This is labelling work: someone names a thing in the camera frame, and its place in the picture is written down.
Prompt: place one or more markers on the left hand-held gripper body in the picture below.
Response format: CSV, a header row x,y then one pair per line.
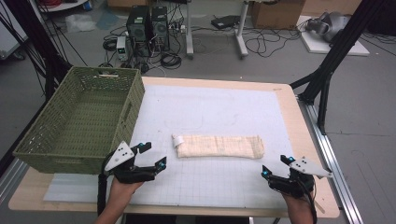
x,y
121,155

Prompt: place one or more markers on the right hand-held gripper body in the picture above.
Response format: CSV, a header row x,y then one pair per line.
x,y
306,168

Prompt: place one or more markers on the green woven basket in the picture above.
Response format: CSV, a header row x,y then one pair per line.
x,y
84,121

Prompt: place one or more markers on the cream checked towel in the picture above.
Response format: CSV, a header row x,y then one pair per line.
x,y
218,146

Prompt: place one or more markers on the person's left hand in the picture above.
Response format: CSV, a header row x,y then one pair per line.
x,y
123,189

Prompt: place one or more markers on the person's right hand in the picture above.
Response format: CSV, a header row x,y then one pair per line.
x,y
297,200

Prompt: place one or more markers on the white grid mat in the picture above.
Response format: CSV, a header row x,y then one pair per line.
x,y
202,105

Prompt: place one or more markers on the white power supply unit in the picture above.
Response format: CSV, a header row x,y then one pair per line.
x,y
122,48

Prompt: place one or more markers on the white floor board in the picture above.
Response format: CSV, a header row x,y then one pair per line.
x,y
317,46

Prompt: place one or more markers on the black computer tower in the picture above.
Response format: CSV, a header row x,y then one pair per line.
x,y
138,29
160,28

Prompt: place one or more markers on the white desk leg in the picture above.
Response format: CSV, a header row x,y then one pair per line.
x,y
189,31
241,34

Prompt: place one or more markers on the clear plastic bag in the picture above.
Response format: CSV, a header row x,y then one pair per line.
x,y
79,23

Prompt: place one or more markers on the grey headset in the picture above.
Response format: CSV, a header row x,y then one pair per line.
x,y
330,26

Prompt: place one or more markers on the brown cardboard box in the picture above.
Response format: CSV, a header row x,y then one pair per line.
x,y
277,14

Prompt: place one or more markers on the flat black device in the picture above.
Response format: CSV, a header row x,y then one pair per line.
x,y
224,21

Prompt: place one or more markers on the aluminium rail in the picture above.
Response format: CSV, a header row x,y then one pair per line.
x,y
12,180
336,168

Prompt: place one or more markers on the black metal frame stand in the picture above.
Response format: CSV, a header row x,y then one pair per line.
x,y
339,46
46,53

